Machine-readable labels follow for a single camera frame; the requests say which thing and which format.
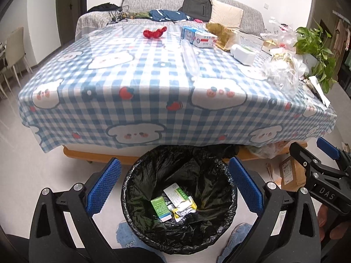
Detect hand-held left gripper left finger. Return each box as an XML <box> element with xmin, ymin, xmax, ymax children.
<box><xmin>29</xmin><ymin>157</ymin><xmax>122</xmax><ymax>263</ymax></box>

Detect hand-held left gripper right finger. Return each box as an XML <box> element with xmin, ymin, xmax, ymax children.
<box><xmin>229</xmin><ymin>156</ymin><xmax>321</xmax><ymax>263</ymax></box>

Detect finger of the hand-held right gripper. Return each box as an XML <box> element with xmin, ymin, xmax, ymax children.
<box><xmin>316</xmin><ymin>137</ymin><xmax>351</xmax><ymax>170</ymax></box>
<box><xmin>289</xmin><ymin>142</ymin><xmax>327</xmax><ymax>189</ymax></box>

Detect trash bin with black bag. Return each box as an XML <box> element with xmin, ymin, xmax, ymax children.
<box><xmin>121</xmin><ymin>144</ymin><xmax>238</xmax><ymax>255</ymax></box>

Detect green cardboard box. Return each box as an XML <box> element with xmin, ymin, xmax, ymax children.
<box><xmin>151</xmin><ymin>196</ymin><xmax>172</xmax><ymax>221</ymax></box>

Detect yellow snack packet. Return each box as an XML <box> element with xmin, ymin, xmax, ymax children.
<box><xmin>170</xmin><ymin>200</ymin><xmax>197</xmax><ymax>221</ymax></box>

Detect white green medicine box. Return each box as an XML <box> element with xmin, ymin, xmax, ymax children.
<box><xmin>164</xmin><ymin>182</ymin><xmax>190</xmax><ymax>206</ymax></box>

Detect white plastic bottle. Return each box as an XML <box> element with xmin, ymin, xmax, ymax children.
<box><xmin>230</xmin><ymin>44</ymin><xmax>256</xmax><ymax>66</ymax></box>

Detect clear plastic tube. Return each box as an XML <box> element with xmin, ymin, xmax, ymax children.
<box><xmin>181</xmin><ymin>39</ymin><xmax>202</xmax><ymax>76</ymax></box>

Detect gold foil bag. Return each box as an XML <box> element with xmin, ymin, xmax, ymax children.
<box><xmin>206</xmin><ymin>23</ymin><xmax>242</xmax><ymax>51</ymax></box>

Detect blue white milk carton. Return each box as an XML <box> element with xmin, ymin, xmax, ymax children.
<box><xmin>180</xmin><ymin>26</ymin><xmax>218</xmax><ymax>49</ymax></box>

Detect red wrapper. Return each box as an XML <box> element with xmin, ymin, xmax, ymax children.
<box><xmin>143</xmin><ymin>26</ymin><xmax>168</xmax><ymax>39</ymax></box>

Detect person's right hand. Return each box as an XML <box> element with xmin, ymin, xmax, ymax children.
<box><xmin>317</xmin><ymin>205</ymin><xmax>351</xmax><ymax>242</ymax></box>

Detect greenish plastic bag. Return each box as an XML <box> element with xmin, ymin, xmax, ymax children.
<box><xmin>247</xmin><ymin>141</ymin><xmax>291</xmax><ymax>159</ymax></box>

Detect person's right shoe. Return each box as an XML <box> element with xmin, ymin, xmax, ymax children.
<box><xmin>222</xmin><ymin>223</ymin><xmax>253</xmax><ymax>255</ymax></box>

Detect person's shoe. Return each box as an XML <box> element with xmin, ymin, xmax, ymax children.
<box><xmin>222</xmin><ymin>223</ymin><xmax>253</xmax><ymax>255</ymax></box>
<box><xmin>115</xmin><ymin>222</ymin><xmax>138</xmax><ymax>248</ymax></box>

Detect person's left shoe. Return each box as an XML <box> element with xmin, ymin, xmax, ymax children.
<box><xmin>115</xmin><ymin>222</ymin><xmax>138</xmax><ymax>248</ymax></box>

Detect white paper packet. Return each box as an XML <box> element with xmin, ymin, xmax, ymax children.
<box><xmin>304</xmin><ymin>75</ymin><xmax>331</xmax><ymax>107</ymax></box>

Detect person's dark pants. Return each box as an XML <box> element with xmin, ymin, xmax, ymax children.
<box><xmin>108</xmin><ymin>246</ymin><xmax>165</xmax><ymax>263</ymax></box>

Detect clear wrapper with gold trim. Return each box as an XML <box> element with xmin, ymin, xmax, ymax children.
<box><xmin>260</xmin><ymin>53</ymin><xmax>302</xmax><ymax>94</ymax></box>

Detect blue checkered bear tablecloth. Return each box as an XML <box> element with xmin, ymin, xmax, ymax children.
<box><xmin>18</xmin><ymin>22</ymin><xmax>338</xmax><ymax>154</ymax></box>

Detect white plant pot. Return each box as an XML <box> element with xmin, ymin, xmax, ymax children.
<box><xmin>302</xmin><ymin>53</ymin><xmax>320</xmax><ymax>74</ymax></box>

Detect green potted plant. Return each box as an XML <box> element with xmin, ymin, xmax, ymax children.
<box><xmin>293</xmin><ymin>20</ymin><xmax>340</xmax><ymax>94</ymax></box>

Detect gold and white box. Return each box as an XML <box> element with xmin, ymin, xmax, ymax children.
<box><xmin>260</xmin><ymin>39</ymin><xmax>277</xmax><ymax>54</ymax></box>

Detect wooden rack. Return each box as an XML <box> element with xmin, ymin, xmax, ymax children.
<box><xmin>333</xmin><ymin>9</ymin><xmax>351</xmax><ymax>52</ymax></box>

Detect clear plastic bag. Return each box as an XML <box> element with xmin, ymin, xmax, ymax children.
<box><xmin>260</xmin><ymin>16</ymin><xmax>298</xmax><ymax>50</ymax></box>

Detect beige dining chair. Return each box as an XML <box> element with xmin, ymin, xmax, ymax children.
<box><xmin>0</xmin><ymin>42</ymin><xmax>11</xmax><ymax>99</ymax></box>
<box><xmin>5</xmin><ymin>27</ymin><xmax>32</xmax><ymax>88</ymax></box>

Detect beige cushion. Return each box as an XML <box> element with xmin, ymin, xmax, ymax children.
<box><xmin>209</xmin><ymin>0</ymin><xmax>244</xmax><ymax>28</ymax></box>

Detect dark grey backpack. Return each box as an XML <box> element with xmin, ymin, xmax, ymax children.
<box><xmin>182</xmin><ymin>0</ymin><xmax>213</xmax><ymax>22</ymax></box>

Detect olive patterned cloth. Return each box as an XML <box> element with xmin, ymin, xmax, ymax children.
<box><xmin>125</xmin><ymin>11</ymin><xmax>151</xmax><ymax>20</ymax></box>

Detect black cloth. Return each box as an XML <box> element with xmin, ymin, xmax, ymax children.
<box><xmin>87</xmin><ymin>3</ymin><xmax>122</xmax><ymax>13</ymax></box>

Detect blue jacket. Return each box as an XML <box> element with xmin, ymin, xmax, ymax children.
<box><xmin>149</xmin><ymin>9</ymin><xmax>192</xmax><ymax>22</ymax></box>

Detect black cable bundle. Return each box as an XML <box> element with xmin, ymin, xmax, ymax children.
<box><xmin>108</xmin><ymin>5</ymin><xmax>129</xmax><ymax>24</ymax></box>

